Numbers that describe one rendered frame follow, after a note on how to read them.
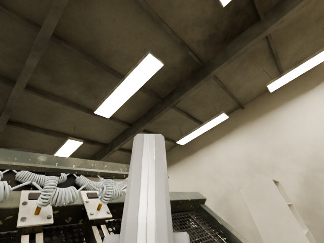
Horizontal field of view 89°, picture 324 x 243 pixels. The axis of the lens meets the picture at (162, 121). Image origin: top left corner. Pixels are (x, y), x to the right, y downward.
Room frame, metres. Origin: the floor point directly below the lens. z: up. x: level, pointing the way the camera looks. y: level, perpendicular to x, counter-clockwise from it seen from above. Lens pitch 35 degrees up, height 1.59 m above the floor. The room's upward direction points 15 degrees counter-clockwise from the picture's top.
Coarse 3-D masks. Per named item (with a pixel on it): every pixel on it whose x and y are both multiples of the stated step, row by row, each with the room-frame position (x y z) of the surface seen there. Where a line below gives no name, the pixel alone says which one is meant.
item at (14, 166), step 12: (0, 168) 0.45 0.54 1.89; (12, 168) 0.47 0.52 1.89; (24, 168) 0.49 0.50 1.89; (36, 168) 0.51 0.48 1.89; (48, 168) 0.54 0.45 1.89; (60, 168) 0.57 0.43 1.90; (72, 168) 0.61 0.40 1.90; (84, 168) 0.65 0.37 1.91; (0, 192) 0.45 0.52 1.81; (48, 192) 0.55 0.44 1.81; (60, 192) 0.57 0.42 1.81; (72, 192) 0.61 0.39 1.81; (108, 192) 0.72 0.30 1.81; (120, 192) 0.77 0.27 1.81; (60, 204) 0.60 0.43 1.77
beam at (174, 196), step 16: (16, 192) 0.61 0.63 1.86; (176, 192) 1.34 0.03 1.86; (192, 192) 1.50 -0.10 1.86; (0, 208) 0.55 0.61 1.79; (16, 208) 0.58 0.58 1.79; (64, 208) 0.71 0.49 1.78; (80, 208) 0.76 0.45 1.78; (112, 208) 0.89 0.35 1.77; (176, 208) 1.31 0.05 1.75; (192, 208) 1.46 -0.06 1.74; (0, 224) 0.59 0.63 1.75; (16, 224) 0.63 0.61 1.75; (64, 224) 0.77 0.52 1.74
